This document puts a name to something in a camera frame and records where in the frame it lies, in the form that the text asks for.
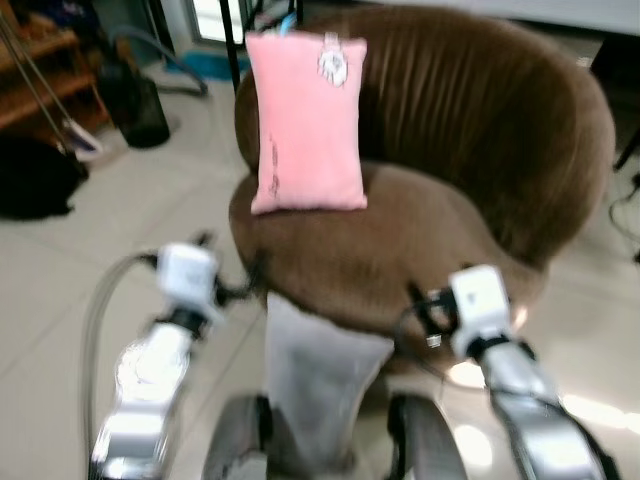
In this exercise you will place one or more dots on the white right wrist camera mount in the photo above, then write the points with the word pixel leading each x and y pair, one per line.
pixel 480 308

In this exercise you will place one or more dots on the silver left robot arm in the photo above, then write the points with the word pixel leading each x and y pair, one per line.
pixel 145 390

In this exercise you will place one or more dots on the pink pillow with print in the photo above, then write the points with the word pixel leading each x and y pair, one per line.
pixel 305 130

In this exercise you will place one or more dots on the black bag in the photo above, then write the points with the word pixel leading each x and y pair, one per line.
pixel 35 180

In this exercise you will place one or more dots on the robot right leg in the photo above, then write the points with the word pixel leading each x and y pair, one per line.
pixel 425 440

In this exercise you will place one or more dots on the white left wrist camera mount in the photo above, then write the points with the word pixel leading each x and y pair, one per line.
pixel 185 278

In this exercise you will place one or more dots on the black metal stand pole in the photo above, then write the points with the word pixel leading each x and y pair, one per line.
pixel 233 50

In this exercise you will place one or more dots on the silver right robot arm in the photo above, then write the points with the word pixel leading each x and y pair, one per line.
pixel 535 410

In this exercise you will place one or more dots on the robot leg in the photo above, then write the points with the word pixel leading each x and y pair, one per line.
pixel 425 440
pixel 238 440

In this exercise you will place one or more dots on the black waste bin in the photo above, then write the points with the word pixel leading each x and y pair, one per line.
pixel 140 110

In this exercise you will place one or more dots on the brown round velvet sofa chair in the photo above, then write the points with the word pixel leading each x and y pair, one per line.
pixel 470 150

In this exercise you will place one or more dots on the brown wooden shelf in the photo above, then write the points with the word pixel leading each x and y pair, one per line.
pixel 45 85

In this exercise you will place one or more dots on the grey pillow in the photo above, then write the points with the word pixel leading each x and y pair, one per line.
pixel 320 380

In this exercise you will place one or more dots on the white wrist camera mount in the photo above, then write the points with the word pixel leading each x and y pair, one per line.
pixel 185 278
pixel 480 308

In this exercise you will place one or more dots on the robot left leg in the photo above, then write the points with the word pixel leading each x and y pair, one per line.
pixel 238 440

